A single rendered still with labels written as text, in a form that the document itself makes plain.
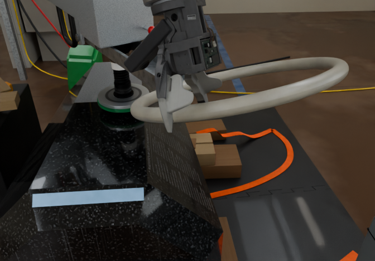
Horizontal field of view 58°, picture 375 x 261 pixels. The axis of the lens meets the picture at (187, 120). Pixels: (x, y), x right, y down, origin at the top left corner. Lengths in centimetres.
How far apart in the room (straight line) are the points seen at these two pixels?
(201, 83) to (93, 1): 63
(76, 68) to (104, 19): 187
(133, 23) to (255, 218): 138
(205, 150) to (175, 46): 172
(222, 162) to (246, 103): 176
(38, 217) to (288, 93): 82
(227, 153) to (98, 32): 146
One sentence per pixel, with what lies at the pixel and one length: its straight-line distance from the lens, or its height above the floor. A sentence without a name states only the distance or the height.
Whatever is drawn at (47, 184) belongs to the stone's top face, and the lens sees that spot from 113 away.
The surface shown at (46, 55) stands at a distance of 453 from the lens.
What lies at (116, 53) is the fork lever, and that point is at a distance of 122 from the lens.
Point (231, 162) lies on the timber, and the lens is 231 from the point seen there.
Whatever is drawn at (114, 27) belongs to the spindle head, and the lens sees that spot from 122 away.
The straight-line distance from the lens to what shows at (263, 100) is 56.
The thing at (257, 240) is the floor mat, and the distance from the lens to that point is 203.
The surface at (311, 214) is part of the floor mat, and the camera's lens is 224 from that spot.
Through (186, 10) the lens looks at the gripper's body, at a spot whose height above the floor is 144.
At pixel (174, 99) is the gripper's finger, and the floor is 132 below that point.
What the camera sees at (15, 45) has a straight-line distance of 397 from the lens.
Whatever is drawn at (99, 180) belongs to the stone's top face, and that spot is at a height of 87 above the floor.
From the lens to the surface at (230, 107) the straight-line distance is 56.
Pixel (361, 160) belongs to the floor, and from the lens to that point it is 283.
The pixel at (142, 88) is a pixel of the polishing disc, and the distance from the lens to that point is 146.
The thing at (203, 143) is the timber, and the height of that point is 22.
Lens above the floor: 157
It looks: 32 degrees down
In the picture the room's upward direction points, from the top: straight up
